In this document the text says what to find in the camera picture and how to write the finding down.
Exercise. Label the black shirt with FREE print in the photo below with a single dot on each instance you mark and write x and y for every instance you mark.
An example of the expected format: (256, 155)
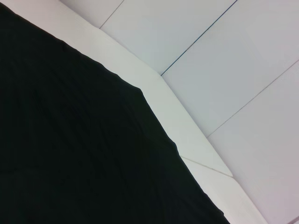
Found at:
(70, 128)

